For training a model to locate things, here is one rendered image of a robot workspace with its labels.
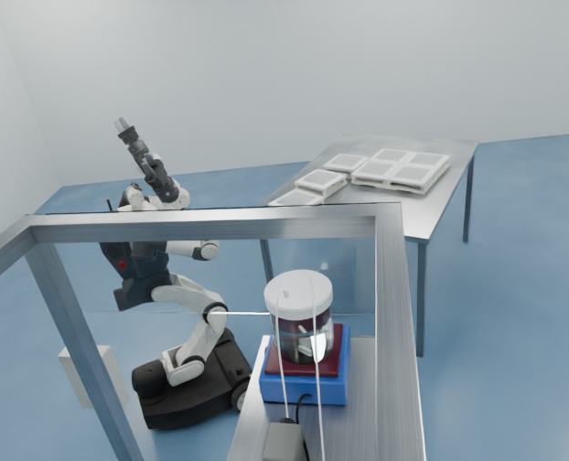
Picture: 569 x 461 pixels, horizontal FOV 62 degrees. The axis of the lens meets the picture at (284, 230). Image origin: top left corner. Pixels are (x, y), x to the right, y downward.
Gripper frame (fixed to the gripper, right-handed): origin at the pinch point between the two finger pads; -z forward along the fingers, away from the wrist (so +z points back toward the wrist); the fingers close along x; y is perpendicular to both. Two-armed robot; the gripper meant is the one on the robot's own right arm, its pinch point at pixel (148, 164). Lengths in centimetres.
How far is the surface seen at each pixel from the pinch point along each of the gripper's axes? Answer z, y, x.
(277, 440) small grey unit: -10, 55, -105
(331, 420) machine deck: 0, 64, -99
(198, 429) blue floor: 144, -35, -55
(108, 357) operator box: 25, -16, -65
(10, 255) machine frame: -31, -10, -62
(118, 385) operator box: 36, -17, -70
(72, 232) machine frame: -27, 3, -54
